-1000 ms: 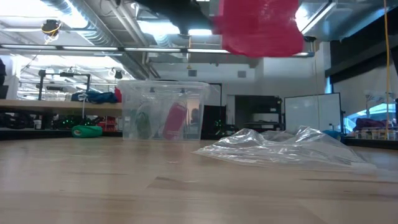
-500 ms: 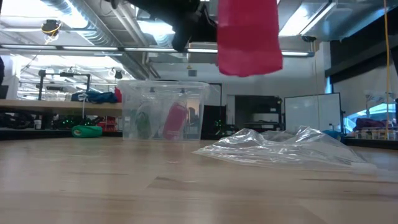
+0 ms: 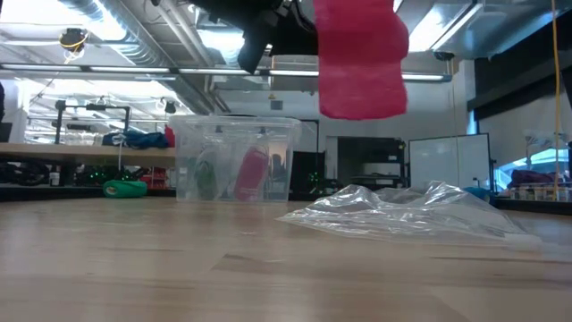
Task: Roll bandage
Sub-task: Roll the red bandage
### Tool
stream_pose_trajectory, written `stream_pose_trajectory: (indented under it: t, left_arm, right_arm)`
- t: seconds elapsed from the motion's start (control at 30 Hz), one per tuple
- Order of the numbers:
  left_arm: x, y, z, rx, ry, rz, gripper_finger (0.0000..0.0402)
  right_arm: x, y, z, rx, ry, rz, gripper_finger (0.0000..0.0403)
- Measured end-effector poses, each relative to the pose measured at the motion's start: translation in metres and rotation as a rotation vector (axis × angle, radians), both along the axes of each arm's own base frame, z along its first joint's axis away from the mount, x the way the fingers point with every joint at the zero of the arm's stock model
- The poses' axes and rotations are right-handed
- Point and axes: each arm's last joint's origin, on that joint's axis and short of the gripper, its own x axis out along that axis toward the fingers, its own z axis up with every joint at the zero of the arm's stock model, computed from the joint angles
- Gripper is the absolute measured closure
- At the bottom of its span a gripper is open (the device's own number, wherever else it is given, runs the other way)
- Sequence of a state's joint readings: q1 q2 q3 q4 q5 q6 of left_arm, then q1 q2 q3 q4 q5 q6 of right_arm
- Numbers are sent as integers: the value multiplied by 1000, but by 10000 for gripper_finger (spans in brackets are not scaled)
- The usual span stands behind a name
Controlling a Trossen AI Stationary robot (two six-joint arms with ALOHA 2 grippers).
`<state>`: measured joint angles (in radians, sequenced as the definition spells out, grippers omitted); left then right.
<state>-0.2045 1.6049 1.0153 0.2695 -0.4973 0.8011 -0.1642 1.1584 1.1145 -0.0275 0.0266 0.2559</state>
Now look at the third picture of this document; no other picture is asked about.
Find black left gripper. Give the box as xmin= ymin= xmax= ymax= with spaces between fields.
xmin=187 ymin=0 xmax=321 ymax=76

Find red elastic bandage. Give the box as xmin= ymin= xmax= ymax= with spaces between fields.
xmin=312 ymin=0 xmax=410 ymax=122

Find clear plastic zip bag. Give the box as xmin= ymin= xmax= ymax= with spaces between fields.
xmin=276 ymin=180 xmax=543 ymax=246

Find bagged red bandage roll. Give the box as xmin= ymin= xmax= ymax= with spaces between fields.
xmin=232 ymin=146 xmax=271 ymax=202

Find bagged green bandage roll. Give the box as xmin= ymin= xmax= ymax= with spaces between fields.
xmin=194 ymin=158 xmax=221 ymax=200

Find clear plastic storage box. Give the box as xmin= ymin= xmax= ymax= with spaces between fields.
xmin=168 ymin=114 xmax=303 ymax=203

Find black monitor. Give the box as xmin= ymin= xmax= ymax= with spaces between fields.
xmin=289 ymin=150 xmax=321 ymax=195

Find blue cloth bag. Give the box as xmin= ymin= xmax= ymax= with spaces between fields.
xmin=101 ymin=129 xmax=171 ymax=150

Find red storage bins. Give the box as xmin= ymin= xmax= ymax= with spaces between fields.
xmin=139 ymin=165 xmax=172 ymax=191

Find black shelving unit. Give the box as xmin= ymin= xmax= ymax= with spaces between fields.
xmin=336 ymin=135 xmax=409 ymax=190

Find wooden workbench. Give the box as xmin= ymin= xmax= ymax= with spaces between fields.
xmin=0 ymin=141 xmax=177 ymax=169

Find white cabinet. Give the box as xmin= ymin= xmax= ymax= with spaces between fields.
xmin=408 ymin=132 xmax=493 ymax=191

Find purple bag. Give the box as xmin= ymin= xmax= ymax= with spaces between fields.
xmin=509 ymin=168 xmax=559 ymax=189

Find row of small jars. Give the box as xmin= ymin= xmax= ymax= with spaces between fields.
xmin=509 ymin=184 xmax=572 ymax=203

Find hanging yellow cable reel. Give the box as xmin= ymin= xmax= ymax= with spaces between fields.
xmin=58 ymin=27 xmax=89 ymax=63

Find black camera rig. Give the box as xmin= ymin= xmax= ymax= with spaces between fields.
xmin=54 ymin=98 xmax=132 ymax=146

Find black aluminium table frame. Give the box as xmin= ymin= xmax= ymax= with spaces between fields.
xmin=0 ymin=184 xmax=572 ymax=216

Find hanging yellow cable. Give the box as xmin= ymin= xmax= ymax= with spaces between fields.
xmin=550 ymin=0 xmax=563 ymax=202

